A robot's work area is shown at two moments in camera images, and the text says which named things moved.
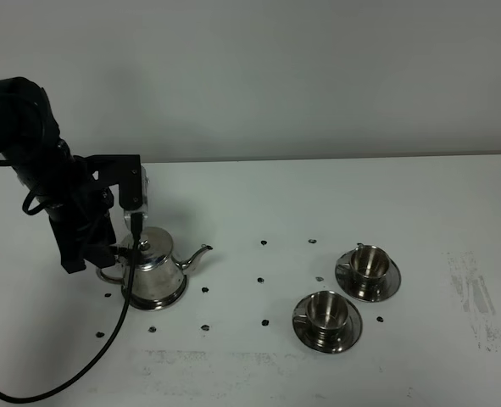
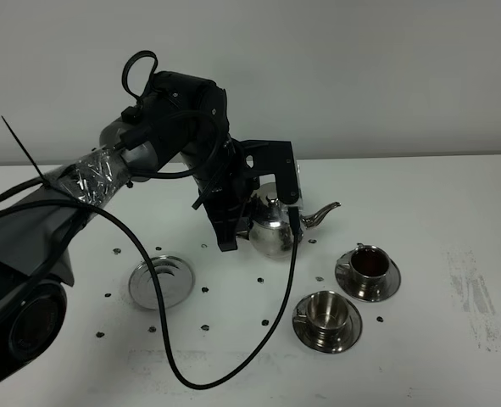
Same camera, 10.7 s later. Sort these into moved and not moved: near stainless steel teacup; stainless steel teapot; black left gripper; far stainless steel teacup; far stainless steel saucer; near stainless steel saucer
Moved: black left gripper; stainless steel teapot
Not moved: near stainless steel saucer; far stainless steel teacup; near stainless steel teacup; far stainless steel saucer
